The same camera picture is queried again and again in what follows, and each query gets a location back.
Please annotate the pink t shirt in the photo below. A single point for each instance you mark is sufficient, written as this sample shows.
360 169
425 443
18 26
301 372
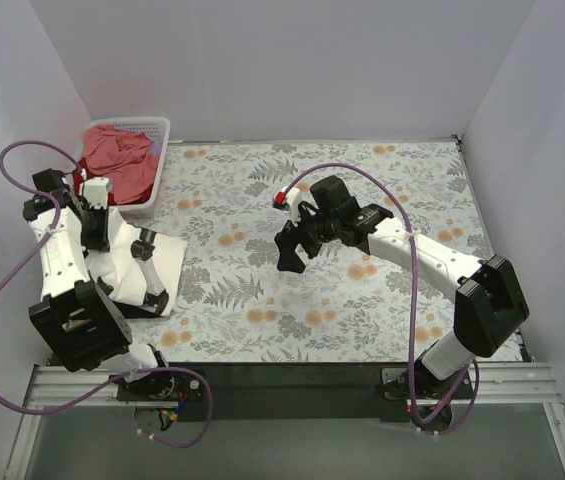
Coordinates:
128 159

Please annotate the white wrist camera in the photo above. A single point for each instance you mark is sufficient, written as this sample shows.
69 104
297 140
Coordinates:
289 201
96 192

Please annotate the aluminium frame rail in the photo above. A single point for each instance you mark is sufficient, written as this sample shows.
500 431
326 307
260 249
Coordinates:
499 383

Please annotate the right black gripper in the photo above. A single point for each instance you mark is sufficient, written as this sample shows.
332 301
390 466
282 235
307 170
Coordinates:
297 237

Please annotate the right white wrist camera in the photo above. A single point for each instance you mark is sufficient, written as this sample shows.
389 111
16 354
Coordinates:
289 201

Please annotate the white t shirt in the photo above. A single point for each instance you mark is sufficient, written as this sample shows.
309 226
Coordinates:
141 268

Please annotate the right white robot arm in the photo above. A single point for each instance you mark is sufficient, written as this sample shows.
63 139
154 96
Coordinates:
489 305

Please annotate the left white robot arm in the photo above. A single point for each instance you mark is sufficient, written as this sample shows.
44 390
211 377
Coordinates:
76 315

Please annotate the folded black t shirt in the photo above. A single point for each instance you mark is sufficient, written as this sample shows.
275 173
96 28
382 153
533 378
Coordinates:
118 310

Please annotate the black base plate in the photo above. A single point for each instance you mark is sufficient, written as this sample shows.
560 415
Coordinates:
268 391

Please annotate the white plastic laundry basket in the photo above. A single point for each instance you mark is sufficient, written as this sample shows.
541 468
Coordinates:
158 130

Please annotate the floral patterned table mat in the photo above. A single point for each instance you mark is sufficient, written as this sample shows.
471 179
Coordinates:
234 305

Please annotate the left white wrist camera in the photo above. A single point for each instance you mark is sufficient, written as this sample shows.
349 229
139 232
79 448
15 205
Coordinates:
96 192

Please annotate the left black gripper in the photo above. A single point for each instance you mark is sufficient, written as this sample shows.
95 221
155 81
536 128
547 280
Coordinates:
95 239

